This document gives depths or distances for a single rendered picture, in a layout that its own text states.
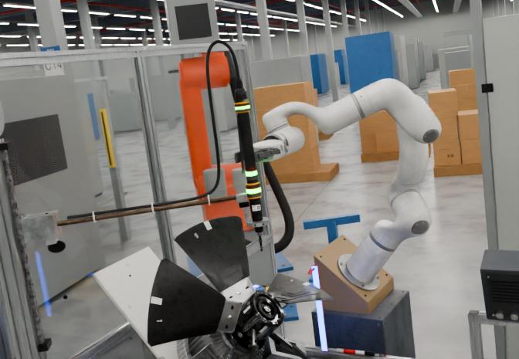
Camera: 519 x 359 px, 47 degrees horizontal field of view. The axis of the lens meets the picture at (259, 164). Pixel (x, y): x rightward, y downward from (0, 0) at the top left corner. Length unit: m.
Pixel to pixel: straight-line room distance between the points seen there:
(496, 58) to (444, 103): 5.88
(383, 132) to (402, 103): 9.03
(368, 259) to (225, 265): 0.70
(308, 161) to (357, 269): 7.49
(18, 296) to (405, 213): 1.30
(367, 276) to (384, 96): 0.79
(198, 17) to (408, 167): 3.82
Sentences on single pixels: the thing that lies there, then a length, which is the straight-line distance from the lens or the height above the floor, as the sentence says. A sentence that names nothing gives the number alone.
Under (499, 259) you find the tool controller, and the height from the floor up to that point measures 1.24.
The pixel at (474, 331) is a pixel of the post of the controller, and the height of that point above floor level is 0.99.
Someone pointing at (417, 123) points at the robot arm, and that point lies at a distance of 1.97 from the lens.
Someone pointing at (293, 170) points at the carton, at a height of 0.19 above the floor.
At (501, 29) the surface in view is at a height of 1.93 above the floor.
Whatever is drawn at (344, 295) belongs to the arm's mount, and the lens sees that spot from 2.41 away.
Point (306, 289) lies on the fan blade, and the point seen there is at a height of 1.16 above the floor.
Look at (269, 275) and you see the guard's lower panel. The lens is 3.35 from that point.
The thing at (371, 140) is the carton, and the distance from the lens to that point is 11.08.
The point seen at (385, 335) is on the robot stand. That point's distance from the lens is 2.38.
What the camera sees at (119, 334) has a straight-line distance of 2.41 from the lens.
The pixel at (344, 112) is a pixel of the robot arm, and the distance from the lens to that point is 1.93.
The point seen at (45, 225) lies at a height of 1.54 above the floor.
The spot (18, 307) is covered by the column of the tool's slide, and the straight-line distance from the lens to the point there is 1.90.
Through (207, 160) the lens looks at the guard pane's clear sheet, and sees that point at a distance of 2.85.
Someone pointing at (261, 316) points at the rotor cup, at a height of 1.22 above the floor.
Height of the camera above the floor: 1.90
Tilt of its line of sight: 9 degrees down
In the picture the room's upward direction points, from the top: 8 degrees counter-clockwise
